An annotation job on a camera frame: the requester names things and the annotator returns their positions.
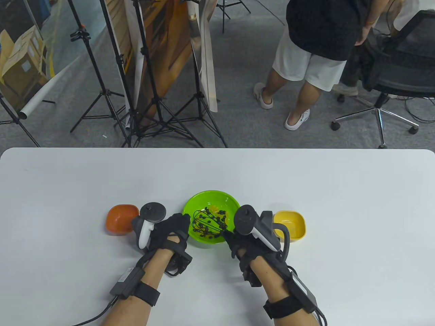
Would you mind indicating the person's right hand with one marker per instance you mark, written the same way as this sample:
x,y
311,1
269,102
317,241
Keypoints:
x,y
244,246

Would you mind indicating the grey white hand controller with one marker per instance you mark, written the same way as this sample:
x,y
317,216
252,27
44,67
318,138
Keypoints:
x,y
244,219
153,211

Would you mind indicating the person's right forearm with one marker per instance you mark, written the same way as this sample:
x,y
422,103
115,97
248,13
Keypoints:
x,y
272,285

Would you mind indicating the white hanging backdrop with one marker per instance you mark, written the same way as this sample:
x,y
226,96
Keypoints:
x,y
208,74

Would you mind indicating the pile of yellow candy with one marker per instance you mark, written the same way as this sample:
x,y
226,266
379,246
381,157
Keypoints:
x,y
214,207

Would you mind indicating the pile of chocolate beans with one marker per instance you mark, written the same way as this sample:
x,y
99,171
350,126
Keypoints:
x,y
217,222

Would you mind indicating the white clog sandal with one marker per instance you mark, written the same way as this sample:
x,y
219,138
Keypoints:
x,y
295,123
264,100

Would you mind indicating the warehouse print backdrop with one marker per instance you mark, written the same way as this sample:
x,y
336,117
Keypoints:
x,y
23,51

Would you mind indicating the black office chair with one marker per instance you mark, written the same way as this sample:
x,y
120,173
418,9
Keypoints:
x,y
404,74

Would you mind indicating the green bowl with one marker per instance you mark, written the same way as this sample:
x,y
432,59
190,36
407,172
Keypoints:
x,y
195,207

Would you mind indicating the small yellow bowl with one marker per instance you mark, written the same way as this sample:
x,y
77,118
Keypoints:
x,y
295,224

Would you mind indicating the black battery pack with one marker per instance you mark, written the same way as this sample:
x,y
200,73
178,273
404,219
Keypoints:
x,y
125,283
302,292

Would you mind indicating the person's left hand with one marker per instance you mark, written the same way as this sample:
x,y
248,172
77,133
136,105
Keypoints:
x,y
168,227

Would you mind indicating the small orange bowl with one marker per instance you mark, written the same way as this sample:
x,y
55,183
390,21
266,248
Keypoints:
x,y
119,219

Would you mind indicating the brown print backdrop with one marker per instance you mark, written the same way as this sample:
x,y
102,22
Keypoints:
x,y
170,51

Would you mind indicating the black jacket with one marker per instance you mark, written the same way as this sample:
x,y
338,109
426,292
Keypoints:
x,y
367,57

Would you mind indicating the person's left forearm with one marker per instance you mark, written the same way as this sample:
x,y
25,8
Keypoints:
x,y
156,268

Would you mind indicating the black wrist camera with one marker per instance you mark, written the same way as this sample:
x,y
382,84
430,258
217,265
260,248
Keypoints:
x,y
253,278
180,263

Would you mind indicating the black light stand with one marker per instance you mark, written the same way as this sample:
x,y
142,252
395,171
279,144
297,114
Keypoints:
x,y
199,96
119,60
29,132
80,35
143,51
223,20

